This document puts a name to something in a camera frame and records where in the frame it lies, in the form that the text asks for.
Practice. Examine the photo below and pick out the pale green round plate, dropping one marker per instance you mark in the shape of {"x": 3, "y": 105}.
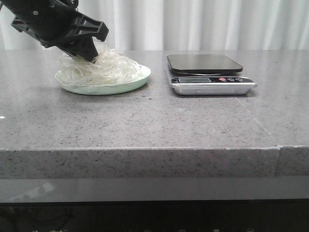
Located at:
{"x": 106, "y": 89}

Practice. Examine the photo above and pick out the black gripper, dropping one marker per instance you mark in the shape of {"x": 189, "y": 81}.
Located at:
{"x": 57, "y": 23}

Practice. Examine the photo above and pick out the black and silver kitchen scale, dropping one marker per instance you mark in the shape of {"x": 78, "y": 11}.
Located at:
{"x": 206, "y": 74}

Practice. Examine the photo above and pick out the white pleated curtain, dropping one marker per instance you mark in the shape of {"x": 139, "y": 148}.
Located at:
{"x": 202, "y": 24}

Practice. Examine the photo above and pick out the white vermicelli noodle bundle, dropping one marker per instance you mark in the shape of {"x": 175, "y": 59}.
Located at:
{"x": 109, "y": 67}

